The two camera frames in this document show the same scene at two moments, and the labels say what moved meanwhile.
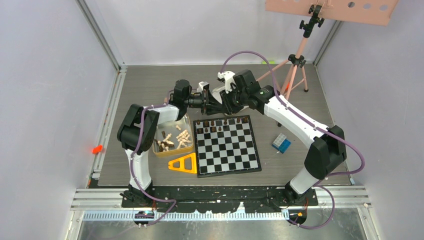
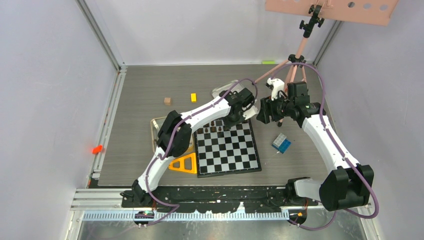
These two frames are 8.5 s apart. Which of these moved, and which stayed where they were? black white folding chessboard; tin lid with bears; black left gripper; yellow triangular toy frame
Moved: black left gripper
Stayed: black white folding chessboard; yellow triangular toy frame; tin lid with bears
